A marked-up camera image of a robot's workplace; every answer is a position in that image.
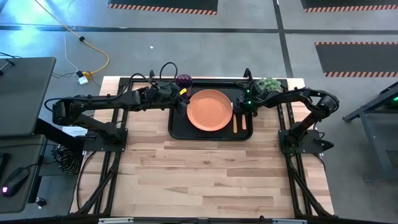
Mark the yellow power cable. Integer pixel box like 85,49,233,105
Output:
33,0,111,81

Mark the white floor cable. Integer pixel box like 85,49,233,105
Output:
63,0,89,83

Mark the silver metal bracket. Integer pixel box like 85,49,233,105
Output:
98,217,135,224
272,218,308,224

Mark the black computer mouse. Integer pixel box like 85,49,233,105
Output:
1,167,31,198

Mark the black serving tray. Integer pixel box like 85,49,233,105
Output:
167,80,254,142

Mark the black hazard striped floor mat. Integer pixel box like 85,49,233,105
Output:
300,0,398,14
314,40,398,78
106,0,219,16

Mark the green plant in patterned pot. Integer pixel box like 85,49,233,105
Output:
256,77,284,93

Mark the orange plate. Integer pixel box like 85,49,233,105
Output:
186,88,234,133

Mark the white label card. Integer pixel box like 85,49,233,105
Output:
61,125,90,138

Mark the black aluminium table frame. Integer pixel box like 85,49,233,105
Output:
70,68,335,224

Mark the black desk top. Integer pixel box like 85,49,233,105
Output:
0,134,46,214
0,56,57,138

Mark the purple faceted plastic cup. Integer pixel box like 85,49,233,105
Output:
174,73,194,100

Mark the dark metal table frame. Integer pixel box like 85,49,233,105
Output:
341,81,398,182

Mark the black white striped cable bundle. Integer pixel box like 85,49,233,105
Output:
50,145,85,176

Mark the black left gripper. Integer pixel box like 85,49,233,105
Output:
146,82,192,117

